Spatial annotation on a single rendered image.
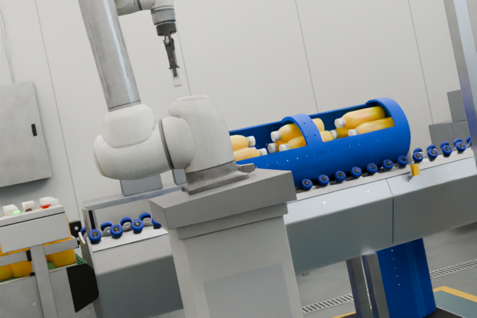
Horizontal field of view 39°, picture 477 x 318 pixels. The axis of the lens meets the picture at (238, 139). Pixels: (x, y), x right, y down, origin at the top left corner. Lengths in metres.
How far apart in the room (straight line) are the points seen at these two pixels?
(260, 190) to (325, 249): 0.90
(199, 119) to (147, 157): 0.18
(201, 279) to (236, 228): 0.17
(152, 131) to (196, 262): 0.40
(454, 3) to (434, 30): 4.17
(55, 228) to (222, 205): 0.57
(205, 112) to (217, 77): 4.12
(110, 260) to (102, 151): 0.52
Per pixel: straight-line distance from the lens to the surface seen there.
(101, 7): 1.98
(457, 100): 5.81
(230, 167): 1.94
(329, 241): 2.65
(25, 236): 2.09
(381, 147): 2.73
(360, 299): 2.92
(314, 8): 6.41
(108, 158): 1.94
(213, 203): 1.77
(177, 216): 1.76
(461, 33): 2.73
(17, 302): 2.23
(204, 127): 1.90
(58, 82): 5.89
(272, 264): 1.90
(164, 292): 2.43
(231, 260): 1.87
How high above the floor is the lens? 1.22
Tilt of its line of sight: 1 degrees down
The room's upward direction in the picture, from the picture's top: 11 degrees counter-clockwise
